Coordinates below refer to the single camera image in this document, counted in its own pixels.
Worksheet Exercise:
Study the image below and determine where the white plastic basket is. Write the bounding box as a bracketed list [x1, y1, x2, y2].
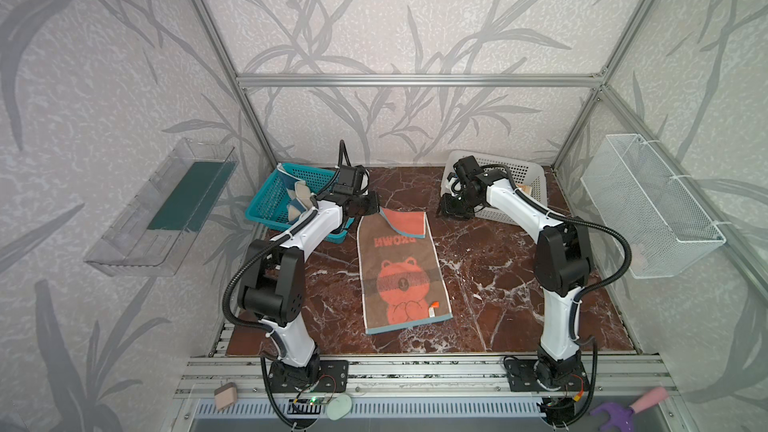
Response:
[441, 151, 557, 238]

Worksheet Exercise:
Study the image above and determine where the teal plastic basket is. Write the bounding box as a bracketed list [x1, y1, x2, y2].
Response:
[245, 163, 334, 232]

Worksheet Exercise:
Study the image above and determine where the brown red bear towel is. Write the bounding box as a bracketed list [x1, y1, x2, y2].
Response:
[357, 208, 453, 335]

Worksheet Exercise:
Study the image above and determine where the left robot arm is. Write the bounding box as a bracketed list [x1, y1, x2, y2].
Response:
[221, 141, 379, 382]

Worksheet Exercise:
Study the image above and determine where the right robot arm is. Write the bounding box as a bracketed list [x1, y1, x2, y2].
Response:
[438, 156, 633, 390]

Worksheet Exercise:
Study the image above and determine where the pile of coloured towels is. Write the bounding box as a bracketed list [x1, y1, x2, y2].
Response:
[277, 164, 316, 224]

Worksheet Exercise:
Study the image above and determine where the pale green oval pad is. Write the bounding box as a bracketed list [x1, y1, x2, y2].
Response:
[326, 394, 353, 421]

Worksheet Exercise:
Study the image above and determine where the brown sponge block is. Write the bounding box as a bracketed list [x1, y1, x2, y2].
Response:
[214, 382, 238, 411]

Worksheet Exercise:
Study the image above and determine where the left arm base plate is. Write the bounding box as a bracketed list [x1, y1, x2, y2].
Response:
[266, 359, 350, 394]

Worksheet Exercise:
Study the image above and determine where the white wire mesh basket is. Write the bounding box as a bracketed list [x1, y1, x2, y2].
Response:
[581, 134, 726, 279]

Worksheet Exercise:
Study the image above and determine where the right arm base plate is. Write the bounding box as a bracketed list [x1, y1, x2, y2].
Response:
[502, 354, 590, 393]

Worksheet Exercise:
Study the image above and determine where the clear acrylic wall shelf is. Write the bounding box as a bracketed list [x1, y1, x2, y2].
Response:
[84, 138, 238, 278]

